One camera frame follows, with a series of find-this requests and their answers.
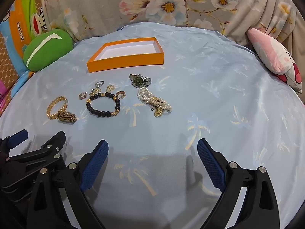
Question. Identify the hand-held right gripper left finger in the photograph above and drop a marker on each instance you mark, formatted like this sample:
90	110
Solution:
95	164

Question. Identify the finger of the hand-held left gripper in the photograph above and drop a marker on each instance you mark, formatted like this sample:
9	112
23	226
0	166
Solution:
16	137
56	143

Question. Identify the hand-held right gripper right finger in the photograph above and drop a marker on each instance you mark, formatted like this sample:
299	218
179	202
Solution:
212	164

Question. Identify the gold twisted hoop earring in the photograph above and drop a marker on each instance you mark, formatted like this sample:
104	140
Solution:
81	96

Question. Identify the gold smooth hoop earring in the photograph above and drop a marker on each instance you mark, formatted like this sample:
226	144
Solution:
121	95

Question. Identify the silver wristwatch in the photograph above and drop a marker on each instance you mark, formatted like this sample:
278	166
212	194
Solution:
138	81

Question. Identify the orange cardboard box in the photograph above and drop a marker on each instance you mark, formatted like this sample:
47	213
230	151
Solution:
124	64

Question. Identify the gold heart drop earring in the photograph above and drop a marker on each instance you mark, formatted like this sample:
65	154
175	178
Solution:
94	91

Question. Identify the blue palm print sheet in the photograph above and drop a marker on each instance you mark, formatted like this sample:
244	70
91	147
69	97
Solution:
190	100

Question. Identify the gold pearl shell earring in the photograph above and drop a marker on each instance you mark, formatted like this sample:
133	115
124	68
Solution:
109	88

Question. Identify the green plush pillow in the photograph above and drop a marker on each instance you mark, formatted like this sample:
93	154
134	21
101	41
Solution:
47	50

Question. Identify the colourful cartoon pillow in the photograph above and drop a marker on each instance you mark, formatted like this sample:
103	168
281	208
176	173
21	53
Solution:
19	28

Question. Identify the pink plush pillow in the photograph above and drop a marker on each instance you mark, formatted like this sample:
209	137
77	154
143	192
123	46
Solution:
269	52

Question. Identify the grey floral blanket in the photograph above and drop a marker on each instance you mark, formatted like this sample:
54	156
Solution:
100	4

